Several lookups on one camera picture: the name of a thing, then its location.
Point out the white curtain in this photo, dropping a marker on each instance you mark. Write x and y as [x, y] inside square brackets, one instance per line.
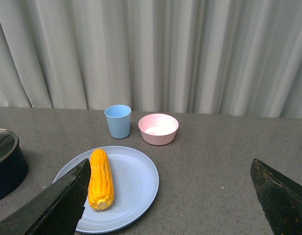
[231, 57]

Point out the pink bowl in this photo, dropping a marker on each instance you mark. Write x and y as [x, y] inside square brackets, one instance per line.
[158, 129]

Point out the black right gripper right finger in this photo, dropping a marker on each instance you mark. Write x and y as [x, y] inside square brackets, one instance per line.
[280, 198]

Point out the light blue cup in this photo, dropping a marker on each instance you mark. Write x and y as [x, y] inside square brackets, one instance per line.
[118, 118]

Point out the yellow corn cob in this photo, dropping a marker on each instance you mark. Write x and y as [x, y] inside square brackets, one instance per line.
[101, 192]

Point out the light blue plate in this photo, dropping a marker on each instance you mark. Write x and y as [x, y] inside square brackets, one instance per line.
[136, 183]

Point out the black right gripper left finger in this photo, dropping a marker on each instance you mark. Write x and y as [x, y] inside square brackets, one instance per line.
[55, 211]

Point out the dark blue saucepan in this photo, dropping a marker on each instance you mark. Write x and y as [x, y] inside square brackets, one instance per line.
[13, 170]

